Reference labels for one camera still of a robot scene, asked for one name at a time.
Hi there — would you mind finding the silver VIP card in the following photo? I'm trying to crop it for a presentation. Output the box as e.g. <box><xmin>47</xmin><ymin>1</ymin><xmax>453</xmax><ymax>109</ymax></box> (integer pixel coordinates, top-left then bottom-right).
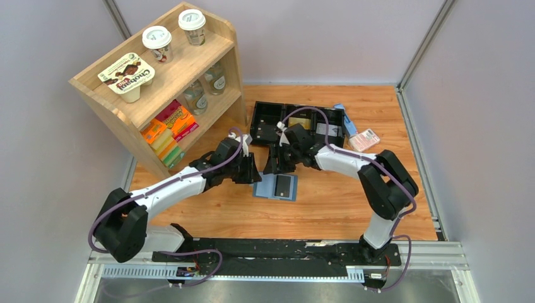
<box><xmin>316</xmin><ymin>123</ymin><xmax>342</xmax><ymax>137</ymax></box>

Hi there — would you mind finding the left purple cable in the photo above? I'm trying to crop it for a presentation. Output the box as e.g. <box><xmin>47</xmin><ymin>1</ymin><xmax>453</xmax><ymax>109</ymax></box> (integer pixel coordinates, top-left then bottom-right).
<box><xmin>88</xmin><ymin>127</ymin><xmax>247</xmax><ymax>289</ymax></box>

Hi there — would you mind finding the black bin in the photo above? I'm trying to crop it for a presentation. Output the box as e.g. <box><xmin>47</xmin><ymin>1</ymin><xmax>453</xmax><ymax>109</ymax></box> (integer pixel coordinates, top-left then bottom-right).
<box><xmin>278</xmin><ymin>105</ymin><xmax>312</xmax><ymax>135</ymax></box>
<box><xmin>249</xmin><ymin>101</ymin><xmax>285</xmax><ymax>146</ymax></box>
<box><xmin>310</xmin><ymin>107</ymin><xmax>345</xmax><ymax>148</ymax></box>

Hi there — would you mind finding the white lidded cup right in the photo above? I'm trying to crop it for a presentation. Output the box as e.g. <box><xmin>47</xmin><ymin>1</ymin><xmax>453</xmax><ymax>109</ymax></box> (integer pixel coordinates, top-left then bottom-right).
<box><xmin>178</xmin><ymin>9</ymin><xmax>206</xmax><ymax>46</ymax></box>

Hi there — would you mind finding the glass bottle right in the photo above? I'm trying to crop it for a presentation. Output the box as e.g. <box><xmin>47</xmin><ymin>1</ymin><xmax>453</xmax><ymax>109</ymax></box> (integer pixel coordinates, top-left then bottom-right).
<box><xmin>203</xmin><ymin>61</ymin><xmax>226</xmax><ymax>95</ymax></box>

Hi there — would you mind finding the white lidded cup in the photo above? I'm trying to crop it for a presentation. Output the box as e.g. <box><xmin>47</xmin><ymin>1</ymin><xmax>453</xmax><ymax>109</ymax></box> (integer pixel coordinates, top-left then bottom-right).
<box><xmin>178</xmin><ymin>9</ymin><xmax>206</xmax><ymax>46</ymax></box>
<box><xmin>142</xmin><ymin>25</ymin><xmax>173</xmax><ymax>64</ymax></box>

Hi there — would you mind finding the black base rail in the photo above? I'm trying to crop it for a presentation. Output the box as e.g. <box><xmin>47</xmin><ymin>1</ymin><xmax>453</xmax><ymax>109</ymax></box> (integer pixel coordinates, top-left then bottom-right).
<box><xmin>151</xmin><ymin>238</ymin><xmax>401</xmax><ymax>277</ymax></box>

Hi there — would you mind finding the colourful sponge stack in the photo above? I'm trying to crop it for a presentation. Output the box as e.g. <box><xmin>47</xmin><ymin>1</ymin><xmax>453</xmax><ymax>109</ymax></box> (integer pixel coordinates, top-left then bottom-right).
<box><xmin>140</xmin><ymin>119</ymin><xmax>185</xmax><ymax>169</ymax></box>

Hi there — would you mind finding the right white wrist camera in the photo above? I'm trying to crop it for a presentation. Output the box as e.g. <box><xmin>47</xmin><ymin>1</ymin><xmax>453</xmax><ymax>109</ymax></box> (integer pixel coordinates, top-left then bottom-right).
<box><xmin>276</xmin><ymin>121</ymin><xmax>290</xmax><ymax>146</ymax></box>

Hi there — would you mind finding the black bin left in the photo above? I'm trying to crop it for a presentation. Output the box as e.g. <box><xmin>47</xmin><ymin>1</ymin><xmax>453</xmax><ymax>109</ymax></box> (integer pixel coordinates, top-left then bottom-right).
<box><xmin>249</xmin><ymin>101</ymin><xmax>285</xmax><ymax>146</ymax></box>

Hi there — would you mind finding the red orange sponge pack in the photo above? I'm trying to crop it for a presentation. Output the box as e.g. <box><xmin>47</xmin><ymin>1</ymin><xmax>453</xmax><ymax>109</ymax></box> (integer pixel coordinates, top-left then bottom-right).
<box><xmin>155</xmin><ymin>99</ymin><xmax>199</xmax><ymax>142</ymax></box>

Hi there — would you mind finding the teal leather card holder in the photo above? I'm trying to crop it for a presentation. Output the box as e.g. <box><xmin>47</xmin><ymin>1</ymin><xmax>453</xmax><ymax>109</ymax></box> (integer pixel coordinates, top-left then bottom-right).
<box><xmin>252</xmin><ymin>173</ymin><xmax>298</xmax><ymax>201</ymax></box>

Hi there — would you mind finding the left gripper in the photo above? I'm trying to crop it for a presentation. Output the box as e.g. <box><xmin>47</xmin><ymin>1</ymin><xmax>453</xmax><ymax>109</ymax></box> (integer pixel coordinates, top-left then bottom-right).
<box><xmin>224</xmin><ymin>153</ymin><xmax>263</xmax><ymax>184</ymax></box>

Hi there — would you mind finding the wooden shelf unit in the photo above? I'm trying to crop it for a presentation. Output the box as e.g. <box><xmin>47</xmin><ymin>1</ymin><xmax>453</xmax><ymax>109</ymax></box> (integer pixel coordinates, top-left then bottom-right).
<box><xmin>69</xmin><ymin>2</ymin><xmax>247</xmax><ymax>180</ymax></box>

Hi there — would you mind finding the light blue box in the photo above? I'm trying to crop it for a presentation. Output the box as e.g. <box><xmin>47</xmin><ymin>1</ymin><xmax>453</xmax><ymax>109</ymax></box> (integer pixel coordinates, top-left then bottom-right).
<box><xmin>333</xmin><ymin>104</ymin><xmax>358</xmax><ymax>138</ymax></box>

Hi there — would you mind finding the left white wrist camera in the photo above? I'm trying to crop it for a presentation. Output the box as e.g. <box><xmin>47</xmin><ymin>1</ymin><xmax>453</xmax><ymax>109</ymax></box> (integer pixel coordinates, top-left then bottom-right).
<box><xmin>228</xmin><ymin>132</ymin><xmax>252</xmax><ymax>157</ymax></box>

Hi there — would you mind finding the pink card box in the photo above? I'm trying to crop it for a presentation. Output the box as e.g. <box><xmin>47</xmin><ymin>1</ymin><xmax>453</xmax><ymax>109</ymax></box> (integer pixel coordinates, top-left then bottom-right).
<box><xmin>348</xmin><ymin>129</ymin><xmax>380</xmax><ymax>152</ymax></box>

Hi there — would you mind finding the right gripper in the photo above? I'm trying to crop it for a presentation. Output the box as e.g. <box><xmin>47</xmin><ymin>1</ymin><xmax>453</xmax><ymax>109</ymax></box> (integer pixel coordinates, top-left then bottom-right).
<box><xmin>264</xmin><ymin>142</ymin><xmax>302</xmax><ymax>174</ymax></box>

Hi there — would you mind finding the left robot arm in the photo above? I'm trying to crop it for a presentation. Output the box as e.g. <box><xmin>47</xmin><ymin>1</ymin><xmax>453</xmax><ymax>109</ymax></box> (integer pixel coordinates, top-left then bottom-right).
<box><xmin>88</xmin><ymin>133</ymin><xmax>261</xmax><ymax>263</ymax></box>

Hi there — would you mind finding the glass bottle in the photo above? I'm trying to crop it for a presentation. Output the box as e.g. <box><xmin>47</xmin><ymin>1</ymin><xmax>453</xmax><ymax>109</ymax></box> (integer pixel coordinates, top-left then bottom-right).
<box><xmin>182</xmin><ymin>80</ymin><xmax>208</xmax><ymax>115</ymax></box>
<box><xmin>203</xmin><ymin>61</ymin><xmax>226</xmax><ymax>95</ymax></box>

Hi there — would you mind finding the glass bottle left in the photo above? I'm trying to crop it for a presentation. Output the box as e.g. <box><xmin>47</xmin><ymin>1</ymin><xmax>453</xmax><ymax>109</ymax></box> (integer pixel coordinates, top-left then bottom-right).
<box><xmin>182</xmin><ymin>80</ymin><xmax>208</xmax><ymax>115</ymax></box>

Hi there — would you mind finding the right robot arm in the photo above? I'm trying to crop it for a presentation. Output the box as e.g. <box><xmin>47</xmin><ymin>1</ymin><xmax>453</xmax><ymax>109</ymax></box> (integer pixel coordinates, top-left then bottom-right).
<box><xmin>263</xmin><ymin>122</ymin><xmax>419</xmax><ymax>264</ymax></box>

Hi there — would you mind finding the Chobani yogurt pack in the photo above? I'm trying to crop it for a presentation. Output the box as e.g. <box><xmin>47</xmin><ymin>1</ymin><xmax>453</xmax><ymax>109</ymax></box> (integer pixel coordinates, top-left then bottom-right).
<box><xmin>98</xmin><ymin>52</ymin><xmax>155</xmax><ymax>104</ymax></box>

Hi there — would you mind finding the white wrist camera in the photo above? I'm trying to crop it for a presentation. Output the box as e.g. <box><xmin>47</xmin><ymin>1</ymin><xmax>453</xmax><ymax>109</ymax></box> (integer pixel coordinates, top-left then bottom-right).
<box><xmin>228</xmin><ymin>132</ymin><xmax>252</xmax><ymax>157</ymax></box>
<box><xmin>276</xmin><ymin>121</ymin><xmax>290</xmax><ymax>146</ymax></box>

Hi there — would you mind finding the black bin right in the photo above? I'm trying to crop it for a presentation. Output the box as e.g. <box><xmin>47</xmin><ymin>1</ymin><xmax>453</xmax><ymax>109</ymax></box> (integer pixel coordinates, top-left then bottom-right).
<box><xmin>310</xmin><ymin>107</ymin><xmax>345</xmax><ymax>148</ymax></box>

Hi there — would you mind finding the gold card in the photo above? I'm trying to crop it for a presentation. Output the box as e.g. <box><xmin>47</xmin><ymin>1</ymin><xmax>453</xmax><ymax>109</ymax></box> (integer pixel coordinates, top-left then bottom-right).
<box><xmin>288</xmin><ymin>117</ymin><xmax>311</xmax><ymax>130</ymax></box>

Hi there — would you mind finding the black bin middle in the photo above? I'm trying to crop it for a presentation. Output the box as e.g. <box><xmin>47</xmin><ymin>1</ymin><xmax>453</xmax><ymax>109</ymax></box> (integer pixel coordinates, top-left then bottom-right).
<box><xmin>278</xmin><ymin>105</ymin><xmax>312</xmax><ymax>135</ymax></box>

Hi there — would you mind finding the white lidded cup left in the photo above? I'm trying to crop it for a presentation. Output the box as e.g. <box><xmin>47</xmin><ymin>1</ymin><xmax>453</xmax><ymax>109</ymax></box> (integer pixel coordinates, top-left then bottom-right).
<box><xmin>142</xmin><ymin>25</ymin><xmax>173</xmax><ymax>64</ymax></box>

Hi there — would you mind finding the purple cable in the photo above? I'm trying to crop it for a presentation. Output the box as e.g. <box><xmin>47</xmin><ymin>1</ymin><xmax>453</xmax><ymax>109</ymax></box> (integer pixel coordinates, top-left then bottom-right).
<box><xmin>279</xmin><ymin>106</ymin><xmax>418</xmax><ymax>293</ymax></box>
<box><xmin>88</xmin><ymin>127</ymin><xmax>247</xmax><ymax>289</ymax></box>

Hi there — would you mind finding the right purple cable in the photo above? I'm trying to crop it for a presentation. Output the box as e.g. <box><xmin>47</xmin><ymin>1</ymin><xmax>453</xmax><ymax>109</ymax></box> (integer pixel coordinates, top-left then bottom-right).
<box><xmin>279</xmin><ymin>106</ymin><xmax>418</xmax><ymax>293</ymax></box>

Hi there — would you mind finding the dark credit card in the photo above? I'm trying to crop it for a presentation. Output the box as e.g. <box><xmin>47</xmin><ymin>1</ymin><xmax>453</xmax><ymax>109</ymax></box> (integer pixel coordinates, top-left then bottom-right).
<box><xmin>253</xmin><ymin>128</ymin><xmax>276</xmax><ymax>145</ymax></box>
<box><xmin>274</xmin><ymin>174</ymin><xmax>293</xmax><ymax>198</ymax></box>

